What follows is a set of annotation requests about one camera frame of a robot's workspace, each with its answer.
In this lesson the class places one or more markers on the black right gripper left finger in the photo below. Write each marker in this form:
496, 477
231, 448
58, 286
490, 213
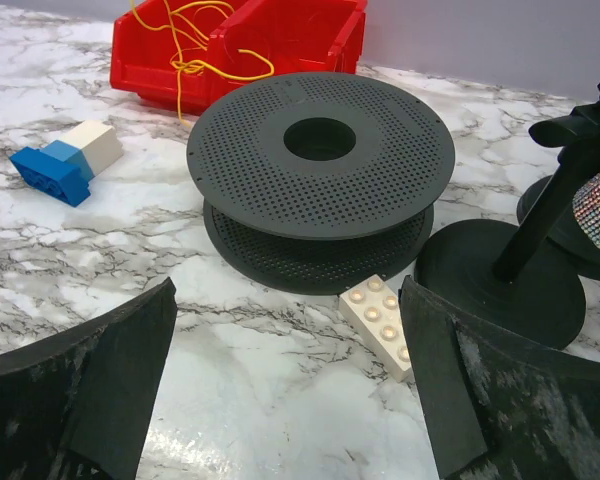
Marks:
77, 404

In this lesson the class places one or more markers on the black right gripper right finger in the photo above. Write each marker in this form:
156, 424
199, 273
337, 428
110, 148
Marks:
496, 404

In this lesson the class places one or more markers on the dark grey perforated spool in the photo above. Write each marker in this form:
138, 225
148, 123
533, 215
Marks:
313, 182

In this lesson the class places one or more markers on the black microphone stand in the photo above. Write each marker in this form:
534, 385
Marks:
509, 275

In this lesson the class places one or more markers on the cream toy brick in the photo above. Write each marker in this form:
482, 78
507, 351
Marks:
372, 309

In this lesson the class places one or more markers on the blue and white brick stack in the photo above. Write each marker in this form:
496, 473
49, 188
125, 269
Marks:
63, 168

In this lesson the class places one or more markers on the red plastic bin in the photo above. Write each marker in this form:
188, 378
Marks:
185, 55

